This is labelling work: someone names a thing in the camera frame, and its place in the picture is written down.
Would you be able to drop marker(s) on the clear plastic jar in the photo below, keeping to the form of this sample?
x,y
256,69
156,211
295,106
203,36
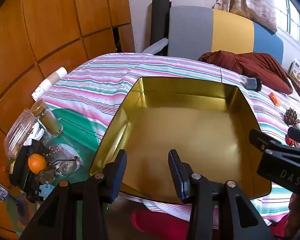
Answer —
x,y
16,135

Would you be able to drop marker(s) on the white bed rail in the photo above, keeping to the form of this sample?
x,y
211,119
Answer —
x,y
156,46

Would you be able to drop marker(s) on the black case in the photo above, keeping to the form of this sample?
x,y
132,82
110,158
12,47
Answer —
x,y
18,167

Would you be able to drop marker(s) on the white cloth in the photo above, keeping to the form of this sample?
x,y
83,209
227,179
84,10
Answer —
x,y
35,133

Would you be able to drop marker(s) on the glass jar with gold lid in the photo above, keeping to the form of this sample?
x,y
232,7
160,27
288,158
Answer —
x,y
48,121

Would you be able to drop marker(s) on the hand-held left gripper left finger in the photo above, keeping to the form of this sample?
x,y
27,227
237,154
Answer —
x,y
116,180

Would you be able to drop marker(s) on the stack of paper cups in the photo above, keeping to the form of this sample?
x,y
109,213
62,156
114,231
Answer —
x,y
48,82

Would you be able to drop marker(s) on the wooden wardrobe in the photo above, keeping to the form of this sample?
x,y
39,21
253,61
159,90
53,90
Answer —
x,y
52,17

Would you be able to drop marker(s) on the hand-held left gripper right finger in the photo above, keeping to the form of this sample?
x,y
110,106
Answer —
x,y
176,177

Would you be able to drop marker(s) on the eyeglasses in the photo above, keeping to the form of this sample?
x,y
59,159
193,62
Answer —
x,y
67,167

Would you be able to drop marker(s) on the black rolled mat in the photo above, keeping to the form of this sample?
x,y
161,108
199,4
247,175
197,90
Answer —
x,y
158,20

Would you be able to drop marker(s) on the white carton box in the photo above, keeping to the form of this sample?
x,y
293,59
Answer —
x,y
297,70

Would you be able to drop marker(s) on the window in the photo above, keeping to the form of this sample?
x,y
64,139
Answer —
x,y
295,22

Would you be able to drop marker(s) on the green glass side table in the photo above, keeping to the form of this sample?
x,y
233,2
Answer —
x,y
75,127

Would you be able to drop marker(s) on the grey canister with black lid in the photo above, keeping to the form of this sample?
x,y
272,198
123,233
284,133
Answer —
x,y
252,83

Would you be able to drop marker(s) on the blue puzzle piece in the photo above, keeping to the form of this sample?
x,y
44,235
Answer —
x,y
46,189

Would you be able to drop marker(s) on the maroon blanket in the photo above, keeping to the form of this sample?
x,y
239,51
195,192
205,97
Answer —
x,y
252,65

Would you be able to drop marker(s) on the orange cube blocks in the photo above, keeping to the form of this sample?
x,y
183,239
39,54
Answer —
x,y
274,98

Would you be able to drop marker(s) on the brown massage comb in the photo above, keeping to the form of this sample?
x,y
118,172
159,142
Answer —
x,y
290,116

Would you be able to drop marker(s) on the gold tin box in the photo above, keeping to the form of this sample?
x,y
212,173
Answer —
x,y
190,130

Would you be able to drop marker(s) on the red cloth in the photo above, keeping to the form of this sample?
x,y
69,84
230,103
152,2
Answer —
x,y
160,226

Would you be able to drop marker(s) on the grey yellow blue headboard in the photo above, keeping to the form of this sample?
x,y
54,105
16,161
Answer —
x,y
190,32

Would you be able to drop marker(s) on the orange fruit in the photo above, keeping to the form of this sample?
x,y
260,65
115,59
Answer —
x,y
37,163

